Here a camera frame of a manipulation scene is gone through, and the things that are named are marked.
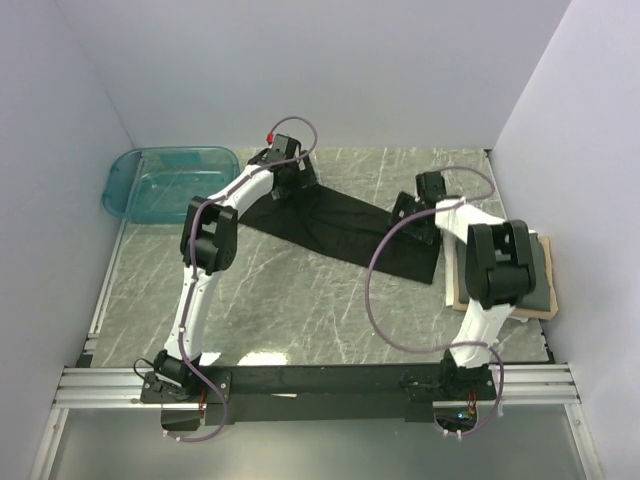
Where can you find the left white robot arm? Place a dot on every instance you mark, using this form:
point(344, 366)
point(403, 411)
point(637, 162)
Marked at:
point(209, 245)

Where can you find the folded dark grey shirt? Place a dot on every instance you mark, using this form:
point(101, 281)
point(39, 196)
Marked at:
point(535, 304)

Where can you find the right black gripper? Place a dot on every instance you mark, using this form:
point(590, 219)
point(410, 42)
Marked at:
point(404, 206)

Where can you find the black t shirt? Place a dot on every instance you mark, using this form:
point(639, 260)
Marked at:
point(345, 228)

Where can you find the brown cardboard board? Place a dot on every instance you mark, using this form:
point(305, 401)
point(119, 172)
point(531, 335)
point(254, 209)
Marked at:
point(450, 283)

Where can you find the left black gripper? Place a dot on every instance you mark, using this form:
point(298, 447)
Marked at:
point(305, 179)

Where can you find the teal plastic bin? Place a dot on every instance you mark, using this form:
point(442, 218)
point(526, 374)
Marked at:
point(155, 185)

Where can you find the aluminium frame rail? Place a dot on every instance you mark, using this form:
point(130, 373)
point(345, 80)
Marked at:
point(120, 388)

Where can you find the black base crossbar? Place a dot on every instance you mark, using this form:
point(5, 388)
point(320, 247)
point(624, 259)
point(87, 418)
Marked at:
point(309, 393)

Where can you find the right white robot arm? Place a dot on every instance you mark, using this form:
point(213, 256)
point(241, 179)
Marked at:
point(480, 327)

